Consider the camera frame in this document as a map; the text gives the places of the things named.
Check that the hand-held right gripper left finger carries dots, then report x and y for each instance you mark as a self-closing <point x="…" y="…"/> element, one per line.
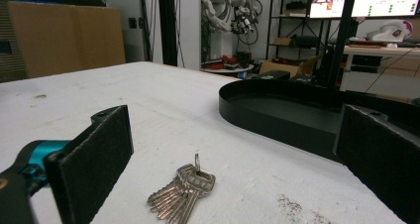
<point x="89" y="164"/>

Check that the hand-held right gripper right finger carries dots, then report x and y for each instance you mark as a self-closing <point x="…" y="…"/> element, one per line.
<point x="379" y="151"/>

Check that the bunch of silver keys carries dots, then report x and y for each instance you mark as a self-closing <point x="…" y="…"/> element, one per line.
<point x="185" y="192"/>

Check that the black oval metal tray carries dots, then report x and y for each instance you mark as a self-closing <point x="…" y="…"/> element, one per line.
<point x="280" y="115"/>

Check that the light wooden desk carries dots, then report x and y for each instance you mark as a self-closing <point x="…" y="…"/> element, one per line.
<point x="383" y="55"/>

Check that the slanted black metal pole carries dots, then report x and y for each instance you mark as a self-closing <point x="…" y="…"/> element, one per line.
<point x="341" y="42"/>

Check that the white and pink helmet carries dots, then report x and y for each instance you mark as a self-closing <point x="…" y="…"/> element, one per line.
<point x="391" y="30"/>

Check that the large brown cardboard sheet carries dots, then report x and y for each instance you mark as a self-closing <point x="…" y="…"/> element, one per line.
<point x="66" y="39"/>

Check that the open brown cardboard box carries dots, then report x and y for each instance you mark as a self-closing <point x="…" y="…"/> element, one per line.
<point x="280" y="67"/>

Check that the black metal shelf rack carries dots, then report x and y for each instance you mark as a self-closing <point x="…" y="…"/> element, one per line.
<point x="290" y="40"/>

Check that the bright computer monitor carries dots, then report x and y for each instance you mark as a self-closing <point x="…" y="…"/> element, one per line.
<point x="386" y="2"/>
<point x="327" y="5"/>

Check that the round white table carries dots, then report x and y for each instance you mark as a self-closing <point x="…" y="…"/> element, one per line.
<point x="228" y="70"/>

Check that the black wall socket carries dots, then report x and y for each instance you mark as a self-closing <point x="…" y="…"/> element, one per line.
<point x="132" y="22"/>

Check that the black metal frame post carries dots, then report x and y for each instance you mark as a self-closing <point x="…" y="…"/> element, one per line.
<point x="167" y="25"/>

